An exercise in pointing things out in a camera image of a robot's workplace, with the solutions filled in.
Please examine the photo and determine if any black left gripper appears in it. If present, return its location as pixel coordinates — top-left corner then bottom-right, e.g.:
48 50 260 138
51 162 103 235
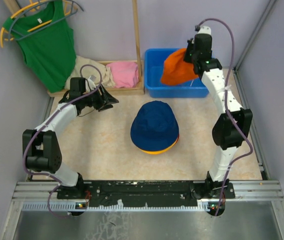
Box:
81 83 119 112

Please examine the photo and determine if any orange hat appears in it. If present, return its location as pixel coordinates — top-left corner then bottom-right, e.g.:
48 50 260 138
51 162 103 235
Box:
161 48 198 86

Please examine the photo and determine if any blue plastic bin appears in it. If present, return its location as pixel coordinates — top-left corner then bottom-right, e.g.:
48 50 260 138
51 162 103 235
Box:
144 48 209 98

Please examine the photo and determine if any navy blue hat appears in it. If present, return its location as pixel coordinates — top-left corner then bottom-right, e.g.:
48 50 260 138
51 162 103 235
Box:
130 100 179 152

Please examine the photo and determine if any yellow bucket hat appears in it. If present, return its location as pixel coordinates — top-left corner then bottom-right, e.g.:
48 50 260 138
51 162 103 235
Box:
140 143 175 155

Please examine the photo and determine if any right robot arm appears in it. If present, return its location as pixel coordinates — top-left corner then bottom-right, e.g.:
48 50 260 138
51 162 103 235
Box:
184 31 252 198

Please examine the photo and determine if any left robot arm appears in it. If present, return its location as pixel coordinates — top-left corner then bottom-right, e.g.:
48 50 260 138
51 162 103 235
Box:
22 77 119 199

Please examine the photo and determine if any pink cloth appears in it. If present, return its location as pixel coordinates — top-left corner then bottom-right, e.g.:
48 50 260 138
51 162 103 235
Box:
106 61 139 88

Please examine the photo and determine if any cream cloth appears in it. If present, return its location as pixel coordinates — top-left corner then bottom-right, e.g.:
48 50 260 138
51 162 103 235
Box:
64 55 115 90

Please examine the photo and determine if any green tank top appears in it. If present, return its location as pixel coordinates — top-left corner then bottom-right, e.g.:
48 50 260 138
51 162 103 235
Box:
3 0 77 93

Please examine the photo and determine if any grey clothes hanger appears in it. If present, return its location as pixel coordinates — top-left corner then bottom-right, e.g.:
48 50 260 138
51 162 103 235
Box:
0 0 85 48

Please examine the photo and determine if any yellow clothes hanger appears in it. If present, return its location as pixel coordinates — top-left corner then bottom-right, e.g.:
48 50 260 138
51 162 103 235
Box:
3 1 74 55

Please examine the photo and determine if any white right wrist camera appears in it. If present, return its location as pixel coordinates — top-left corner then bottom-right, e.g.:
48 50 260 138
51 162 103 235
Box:
195 25 211 35

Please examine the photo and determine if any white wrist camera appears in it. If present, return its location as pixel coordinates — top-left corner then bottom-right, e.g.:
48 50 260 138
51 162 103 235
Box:
195 25 211 35
86 75 96 92

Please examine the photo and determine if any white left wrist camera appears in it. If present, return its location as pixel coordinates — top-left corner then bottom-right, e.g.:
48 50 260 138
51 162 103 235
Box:
86 75 96 92

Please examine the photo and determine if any wooden clothes rack frame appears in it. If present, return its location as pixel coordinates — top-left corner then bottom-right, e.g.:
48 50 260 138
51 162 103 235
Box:
0 0 145 98

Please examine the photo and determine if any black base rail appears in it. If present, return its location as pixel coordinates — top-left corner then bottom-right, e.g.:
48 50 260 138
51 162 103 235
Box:
57 178 235 208

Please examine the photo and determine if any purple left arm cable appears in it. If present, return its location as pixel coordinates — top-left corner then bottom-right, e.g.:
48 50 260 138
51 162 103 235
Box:
23 64 103 219

